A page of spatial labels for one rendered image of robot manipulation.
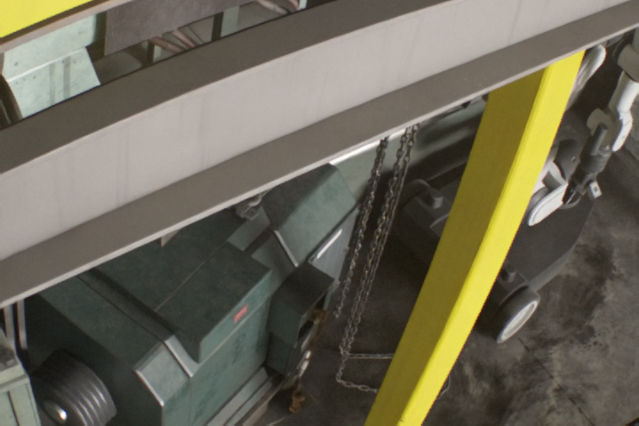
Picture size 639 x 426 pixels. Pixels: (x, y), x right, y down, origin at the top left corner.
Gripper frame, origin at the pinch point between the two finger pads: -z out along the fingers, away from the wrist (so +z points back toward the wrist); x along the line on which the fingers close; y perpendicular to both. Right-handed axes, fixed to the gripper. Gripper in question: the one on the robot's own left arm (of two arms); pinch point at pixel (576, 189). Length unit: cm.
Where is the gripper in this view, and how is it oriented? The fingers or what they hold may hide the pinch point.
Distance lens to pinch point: 297.4
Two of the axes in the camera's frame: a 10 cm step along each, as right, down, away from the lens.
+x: -7.2, 2.6, -6.4
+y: 6.3, 6.3, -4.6
